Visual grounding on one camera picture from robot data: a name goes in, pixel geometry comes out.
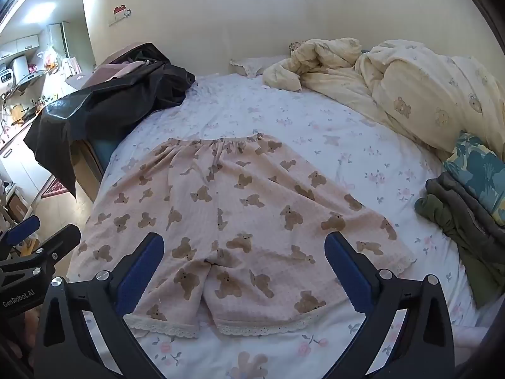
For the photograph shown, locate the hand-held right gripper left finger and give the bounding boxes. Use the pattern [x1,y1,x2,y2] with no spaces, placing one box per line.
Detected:
[33,232,165,379]

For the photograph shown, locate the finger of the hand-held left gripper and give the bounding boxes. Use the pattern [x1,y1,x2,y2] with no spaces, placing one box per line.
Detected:
[16,224,81,275]
[0,215,41,250]

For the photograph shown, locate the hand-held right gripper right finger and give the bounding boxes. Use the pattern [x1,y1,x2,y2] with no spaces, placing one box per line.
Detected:
[324,231,456,379]

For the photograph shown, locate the pink bear-print pants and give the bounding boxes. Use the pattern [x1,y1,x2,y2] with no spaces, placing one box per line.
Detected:
[67,133,417,338]

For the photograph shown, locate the red patterned floor rug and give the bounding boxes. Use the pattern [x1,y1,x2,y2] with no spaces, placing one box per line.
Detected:
[39,176,66,199]

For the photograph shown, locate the kitchen counter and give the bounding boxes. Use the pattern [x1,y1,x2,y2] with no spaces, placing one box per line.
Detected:
[0,99,48,154]

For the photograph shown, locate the olive green garment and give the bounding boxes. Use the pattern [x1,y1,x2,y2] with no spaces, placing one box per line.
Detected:
[414,195,505,309]

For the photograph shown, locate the dark grey garment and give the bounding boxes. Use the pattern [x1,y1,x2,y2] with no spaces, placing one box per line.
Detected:
[426,171,505,245]

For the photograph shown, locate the white floral bed sheet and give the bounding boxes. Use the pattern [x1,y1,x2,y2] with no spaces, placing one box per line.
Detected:
[65,73,490,379]

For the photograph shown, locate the range hood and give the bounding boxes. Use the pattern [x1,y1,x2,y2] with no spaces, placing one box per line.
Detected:
[0,69,47,99]

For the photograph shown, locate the black jacket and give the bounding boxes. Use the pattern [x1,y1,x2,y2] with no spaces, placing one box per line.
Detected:
[24,43,196,198]

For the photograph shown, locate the teal floral cloth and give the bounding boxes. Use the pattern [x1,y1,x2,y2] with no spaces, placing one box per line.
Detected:
[444,131,505,222]

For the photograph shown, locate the white plastic bag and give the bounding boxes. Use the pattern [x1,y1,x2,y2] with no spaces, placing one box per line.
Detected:
[37,43,60,75]

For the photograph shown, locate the cream bear-print quilt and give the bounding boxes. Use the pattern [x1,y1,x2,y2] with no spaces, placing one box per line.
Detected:
[262,37,505,162]

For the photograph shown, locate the silver refrigerator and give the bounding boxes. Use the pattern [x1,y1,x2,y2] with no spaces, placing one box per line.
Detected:
[47,21,74,75]

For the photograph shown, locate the white lace-edged pillow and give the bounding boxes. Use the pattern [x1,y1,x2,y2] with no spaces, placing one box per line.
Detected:
[230,56,288,77]

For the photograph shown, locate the bed frame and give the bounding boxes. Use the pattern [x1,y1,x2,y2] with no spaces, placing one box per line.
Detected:
[73,138,119,202]

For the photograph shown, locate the white wall cabinets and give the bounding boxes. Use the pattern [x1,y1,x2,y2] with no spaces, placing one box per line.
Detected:
[0,33,40,62]

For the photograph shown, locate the wall switch with red sticker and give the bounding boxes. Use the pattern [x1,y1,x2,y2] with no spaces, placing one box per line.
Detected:
[108,5,132,26]

